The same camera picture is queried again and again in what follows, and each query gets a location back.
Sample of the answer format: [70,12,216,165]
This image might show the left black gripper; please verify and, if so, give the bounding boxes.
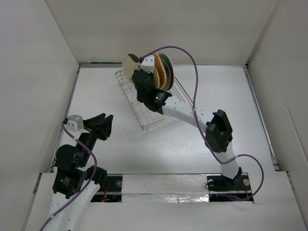
[77,112,113,166]

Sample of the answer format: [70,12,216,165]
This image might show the plain beige plate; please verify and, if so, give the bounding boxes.
[122,54,140,82]

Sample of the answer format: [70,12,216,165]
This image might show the beige bird pattern plate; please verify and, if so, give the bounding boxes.
[153,67,160,89]

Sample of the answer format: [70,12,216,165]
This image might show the square woven bamboo tray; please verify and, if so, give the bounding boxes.
[154,53,167,90]

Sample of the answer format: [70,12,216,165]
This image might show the light green flower plate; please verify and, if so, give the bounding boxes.
[160,56,173,90]

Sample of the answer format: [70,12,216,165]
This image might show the red and teal plate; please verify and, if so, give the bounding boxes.
[159,53,174,90]

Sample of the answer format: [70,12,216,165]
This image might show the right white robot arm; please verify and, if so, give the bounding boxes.
[132,70,242,192]

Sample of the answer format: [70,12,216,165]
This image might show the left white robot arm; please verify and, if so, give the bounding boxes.
[40,113,114,231]

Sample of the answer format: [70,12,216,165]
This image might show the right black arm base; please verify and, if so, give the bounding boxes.
[205,173,253,202]

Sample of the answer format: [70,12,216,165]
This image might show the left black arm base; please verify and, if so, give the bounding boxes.
[91,174,123,203]

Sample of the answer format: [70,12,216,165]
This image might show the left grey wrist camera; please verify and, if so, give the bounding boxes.
[64,115,84,132]

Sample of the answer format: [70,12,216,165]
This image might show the silver wire dish rack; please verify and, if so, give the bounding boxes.
[115,70,193,132]

